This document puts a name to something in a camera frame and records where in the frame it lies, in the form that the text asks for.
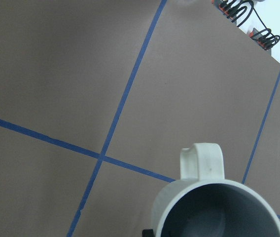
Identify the white mug with handle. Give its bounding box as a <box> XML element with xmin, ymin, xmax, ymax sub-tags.
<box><xmin>151</xmin><ymin>143</ymin><xmax>280</xmax><ymax>237</ymax></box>

